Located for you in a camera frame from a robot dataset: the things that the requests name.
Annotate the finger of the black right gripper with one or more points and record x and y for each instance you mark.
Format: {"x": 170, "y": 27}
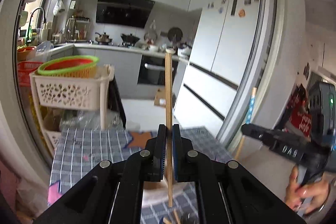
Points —
{"x": 258, "y": 133}

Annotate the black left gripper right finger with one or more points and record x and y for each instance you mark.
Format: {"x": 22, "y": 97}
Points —
{"x": 182, "y": 165}

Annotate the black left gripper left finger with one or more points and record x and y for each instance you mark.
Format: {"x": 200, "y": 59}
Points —
{"x": 157, "y": 148}

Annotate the blue patterned chopstick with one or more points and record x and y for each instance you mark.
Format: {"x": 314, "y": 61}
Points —
{"x": 247, "y": 121}

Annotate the plain wooden chopstick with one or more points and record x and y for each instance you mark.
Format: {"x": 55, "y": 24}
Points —
{"x": 169, "y": 124}

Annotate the black kitchen faucet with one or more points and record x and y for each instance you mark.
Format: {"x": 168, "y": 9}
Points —
{"x": 39, "y": 21}

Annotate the person's right hand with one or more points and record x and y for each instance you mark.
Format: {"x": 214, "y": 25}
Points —
{"x": 307, "y": 198}

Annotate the cardboard box on floor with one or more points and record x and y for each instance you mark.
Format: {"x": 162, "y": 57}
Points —
{"x": 160, "y": 98}

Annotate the grey checked tablecloth with stars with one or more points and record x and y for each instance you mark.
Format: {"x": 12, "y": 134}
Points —
{"x": 78, "y": 151}

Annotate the clear plastic bag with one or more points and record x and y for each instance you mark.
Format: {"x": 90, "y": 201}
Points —
{"x": 91, "y": 120}

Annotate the white refrigerator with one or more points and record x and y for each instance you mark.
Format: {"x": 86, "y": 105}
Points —
{"x": 219, "y": 55}

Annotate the black built-in oven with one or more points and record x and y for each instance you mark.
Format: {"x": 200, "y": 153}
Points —
{"x": 152, "y": 71}

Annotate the beige plastic storage rack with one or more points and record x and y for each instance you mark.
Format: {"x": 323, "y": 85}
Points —
{"x": 70, "y": 93}

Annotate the green and orange basket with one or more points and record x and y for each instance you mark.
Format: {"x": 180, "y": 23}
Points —
{"x": 79, "y": 66}

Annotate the black wok on stove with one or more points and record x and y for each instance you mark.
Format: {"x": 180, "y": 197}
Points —
{"x": 129, "y": 39}

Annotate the red plastic crate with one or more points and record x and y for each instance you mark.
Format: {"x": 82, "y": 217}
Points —
{"x": 24, "y": 70}

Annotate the black range hood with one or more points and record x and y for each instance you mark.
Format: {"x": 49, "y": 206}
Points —
{"x": 131, "y": 13}

